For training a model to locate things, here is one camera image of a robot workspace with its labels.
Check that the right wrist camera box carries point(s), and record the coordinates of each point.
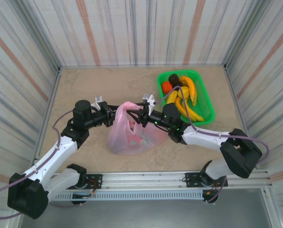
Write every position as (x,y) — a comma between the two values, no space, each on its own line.
(148,97)

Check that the dark brown fake fruit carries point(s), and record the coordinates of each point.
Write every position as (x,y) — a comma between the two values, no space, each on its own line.
(173,78)
(180,83)

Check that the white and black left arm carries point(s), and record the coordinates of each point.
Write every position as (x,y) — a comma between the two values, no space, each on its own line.
(53,154)

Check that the bright red fake fruit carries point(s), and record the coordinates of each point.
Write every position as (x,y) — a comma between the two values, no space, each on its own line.
(132,129)

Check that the green plastic basket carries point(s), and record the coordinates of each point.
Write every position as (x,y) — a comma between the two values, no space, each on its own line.
(206,109)

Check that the pink printed plastic bag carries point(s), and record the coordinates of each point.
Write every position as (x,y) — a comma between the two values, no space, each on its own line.
(122,142)

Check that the grey metal lower shelf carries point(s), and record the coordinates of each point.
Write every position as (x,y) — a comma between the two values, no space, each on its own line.
(141,216)

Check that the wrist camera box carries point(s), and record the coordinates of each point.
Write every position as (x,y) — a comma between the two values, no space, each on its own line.
(148,97)
(98,99)

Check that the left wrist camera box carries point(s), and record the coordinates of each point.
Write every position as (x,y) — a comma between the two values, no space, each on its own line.
(98,99)

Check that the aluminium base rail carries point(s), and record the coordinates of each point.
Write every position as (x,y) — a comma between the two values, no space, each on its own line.
(144,179)

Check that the yellow fake lemon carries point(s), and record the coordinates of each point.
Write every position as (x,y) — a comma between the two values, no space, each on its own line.
(185,91)

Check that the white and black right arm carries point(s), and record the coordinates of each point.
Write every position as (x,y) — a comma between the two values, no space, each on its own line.
(203,137)

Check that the large orange fake fruit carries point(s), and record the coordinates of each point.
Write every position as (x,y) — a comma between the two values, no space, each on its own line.
(166,87)

